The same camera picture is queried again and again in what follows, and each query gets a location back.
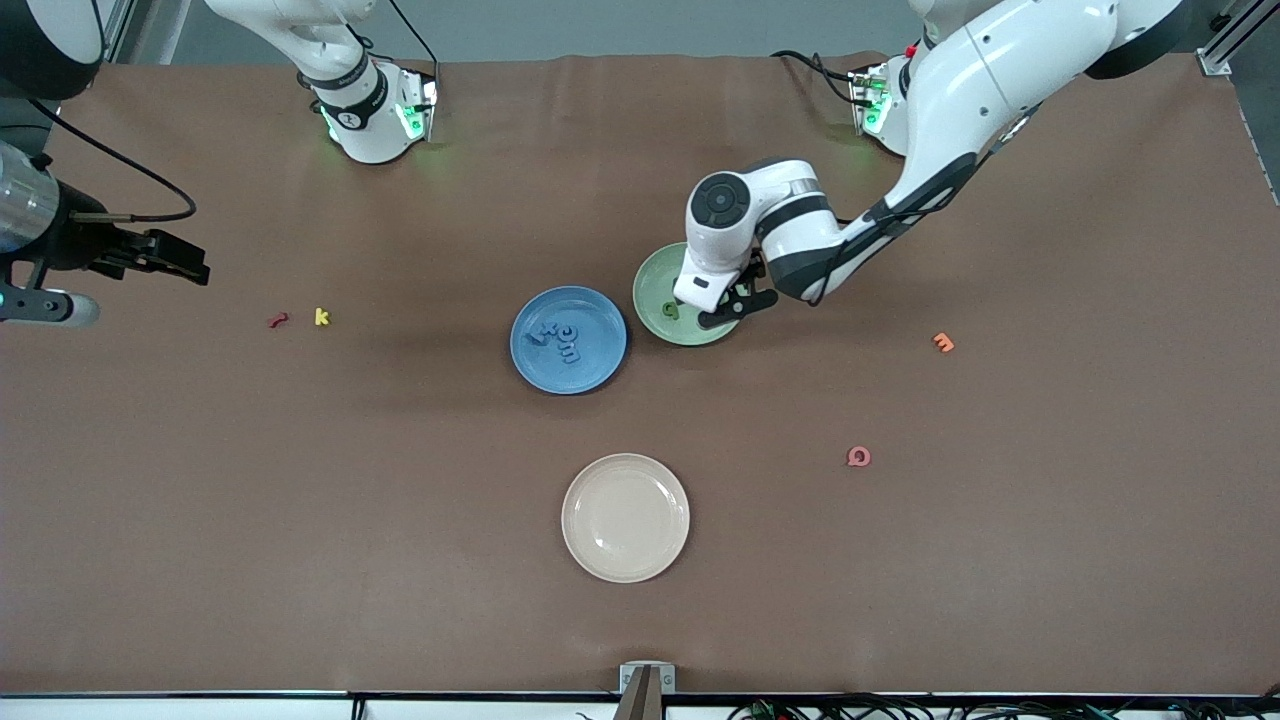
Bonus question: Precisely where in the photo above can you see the green plate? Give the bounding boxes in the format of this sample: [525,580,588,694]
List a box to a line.
[632,241,746,348]

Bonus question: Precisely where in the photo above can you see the blue plate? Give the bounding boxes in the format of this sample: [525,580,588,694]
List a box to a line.
[510,286,629,396]

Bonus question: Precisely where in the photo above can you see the beige plate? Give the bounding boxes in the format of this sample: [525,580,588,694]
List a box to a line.
[561,453,691,584]

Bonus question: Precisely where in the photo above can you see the brown table cover sheet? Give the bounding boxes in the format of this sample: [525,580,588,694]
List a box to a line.
[0,52,1280,698]

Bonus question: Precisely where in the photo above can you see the black cable along right arm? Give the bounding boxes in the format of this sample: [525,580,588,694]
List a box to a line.
[25,95,198,223]

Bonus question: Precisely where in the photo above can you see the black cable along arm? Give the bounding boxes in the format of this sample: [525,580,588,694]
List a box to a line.
[25,95,198,223]
[810,110,1041,306]

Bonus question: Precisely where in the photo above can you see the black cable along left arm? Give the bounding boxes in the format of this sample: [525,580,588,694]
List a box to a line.
[810,110,1041,306]

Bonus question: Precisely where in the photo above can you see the black left arm base cable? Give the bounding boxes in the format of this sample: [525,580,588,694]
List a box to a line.
[770,48,863,106]

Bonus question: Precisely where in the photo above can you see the black arm base cable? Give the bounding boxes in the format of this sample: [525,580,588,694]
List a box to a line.
[385,0,441,71]
[770,48,863,106]

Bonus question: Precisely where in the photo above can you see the black right arm base cable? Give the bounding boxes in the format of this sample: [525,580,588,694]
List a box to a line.
[385,0,441,71]

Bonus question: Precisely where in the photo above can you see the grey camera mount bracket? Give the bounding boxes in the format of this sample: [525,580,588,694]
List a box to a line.
[619,662,677,694]

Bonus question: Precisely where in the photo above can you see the dark camera mount pole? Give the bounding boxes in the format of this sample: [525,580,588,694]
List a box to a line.
[612,666,667,720]

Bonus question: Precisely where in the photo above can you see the black cable bundle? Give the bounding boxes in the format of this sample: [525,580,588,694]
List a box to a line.
[728,693,1280,720]

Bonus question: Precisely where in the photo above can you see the white table frame rail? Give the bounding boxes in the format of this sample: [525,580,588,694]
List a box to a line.
[0,696,1280,720]

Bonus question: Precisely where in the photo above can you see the aluminium frame profile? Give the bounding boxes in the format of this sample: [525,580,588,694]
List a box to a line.
[1195,0,1280,78]

